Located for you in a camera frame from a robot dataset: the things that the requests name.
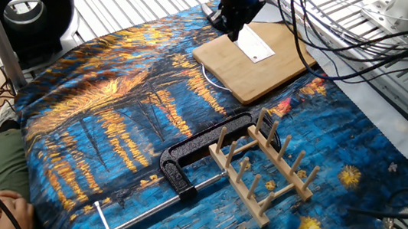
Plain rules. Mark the steel cleaver knife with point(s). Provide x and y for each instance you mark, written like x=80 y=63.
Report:
x=254 y=45

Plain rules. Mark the wooden peg knife rack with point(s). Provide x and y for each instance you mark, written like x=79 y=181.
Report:
x=241 y=190

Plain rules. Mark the person's right hand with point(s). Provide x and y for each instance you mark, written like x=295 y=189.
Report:
x=15 y=212

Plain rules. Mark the wooden cutting board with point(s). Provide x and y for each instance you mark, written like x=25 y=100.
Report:
x=246 y=77

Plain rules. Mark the starry night painted tablecloth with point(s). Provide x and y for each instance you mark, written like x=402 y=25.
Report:
x=111 y=119

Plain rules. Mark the white cloth sheet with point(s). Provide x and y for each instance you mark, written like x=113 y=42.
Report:
x=388 y=120

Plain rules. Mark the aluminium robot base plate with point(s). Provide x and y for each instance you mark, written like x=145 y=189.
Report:
x=373 y=16

